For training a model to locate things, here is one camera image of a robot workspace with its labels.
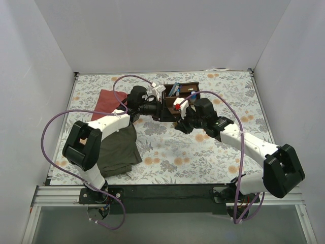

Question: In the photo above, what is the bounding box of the blue grey stamp cylinder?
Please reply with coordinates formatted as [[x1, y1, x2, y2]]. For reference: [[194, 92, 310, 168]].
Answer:
[[188, 91, 197, 104]]

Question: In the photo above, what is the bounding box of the brown wooden desk organizer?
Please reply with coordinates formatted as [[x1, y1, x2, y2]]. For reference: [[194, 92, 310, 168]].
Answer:
[[159, 82, 200, 122]]

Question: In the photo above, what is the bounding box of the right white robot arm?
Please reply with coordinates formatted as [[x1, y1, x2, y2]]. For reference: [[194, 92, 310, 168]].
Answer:
[[173, 98, 305, 202]]

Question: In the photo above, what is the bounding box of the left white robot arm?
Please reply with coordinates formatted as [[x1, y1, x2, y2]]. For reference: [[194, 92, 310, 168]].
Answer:
[[62, 83, 166, 203]]

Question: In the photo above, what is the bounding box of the red folded cloth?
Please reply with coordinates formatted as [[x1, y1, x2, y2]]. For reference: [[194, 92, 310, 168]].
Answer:
[[91, 89, 127, 121]]

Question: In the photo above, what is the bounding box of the floral patterned table mat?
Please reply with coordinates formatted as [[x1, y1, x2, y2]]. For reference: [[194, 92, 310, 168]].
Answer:
[[60, 71, 273, 185]]

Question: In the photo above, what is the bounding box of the olive green folded cloth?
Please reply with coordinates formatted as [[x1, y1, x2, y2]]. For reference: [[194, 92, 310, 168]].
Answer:
[[97, 125, 142, 178]]

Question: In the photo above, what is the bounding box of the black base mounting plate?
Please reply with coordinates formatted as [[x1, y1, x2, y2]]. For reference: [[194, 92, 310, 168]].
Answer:
[[78, 183, 261, 216]]

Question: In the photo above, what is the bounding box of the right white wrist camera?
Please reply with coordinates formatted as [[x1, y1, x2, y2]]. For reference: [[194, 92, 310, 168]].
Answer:
[[172, 98, 189, 119]]

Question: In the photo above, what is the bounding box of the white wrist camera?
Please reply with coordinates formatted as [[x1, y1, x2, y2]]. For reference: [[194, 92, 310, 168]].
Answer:
[[150, 83, 166, 100], [172, 98, 189, 119]]

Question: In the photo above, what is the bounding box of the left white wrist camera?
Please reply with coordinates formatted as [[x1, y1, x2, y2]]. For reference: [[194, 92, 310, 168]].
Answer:
[[150, 83, 166, 100]]

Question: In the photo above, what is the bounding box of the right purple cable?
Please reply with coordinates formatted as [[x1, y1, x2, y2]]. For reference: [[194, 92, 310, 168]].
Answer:
[[177, 90, 266, 225]]

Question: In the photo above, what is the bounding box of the aluminium frame rail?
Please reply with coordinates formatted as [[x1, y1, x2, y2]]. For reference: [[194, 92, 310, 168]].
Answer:
[[23, 186, 317, 243]]

